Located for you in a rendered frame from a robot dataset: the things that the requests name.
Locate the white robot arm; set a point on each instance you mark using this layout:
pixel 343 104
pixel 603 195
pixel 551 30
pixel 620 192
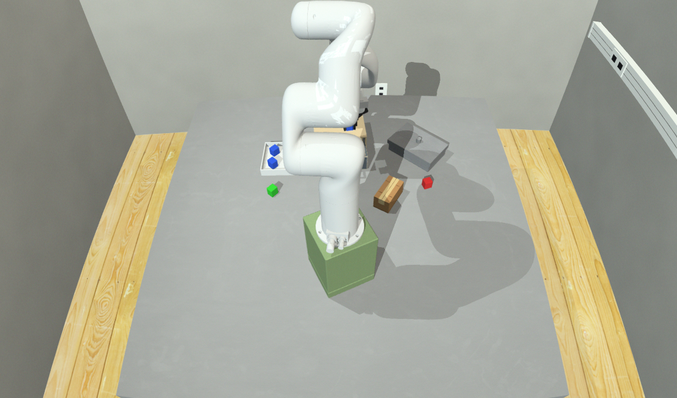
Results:
pixel 332 102

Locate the brown cardboard box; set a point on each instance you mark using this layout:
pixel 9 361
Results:
pixel 388 194

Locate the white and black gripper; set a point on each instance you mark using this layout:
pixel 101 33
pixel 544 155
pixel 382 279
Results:
pixel 361 111

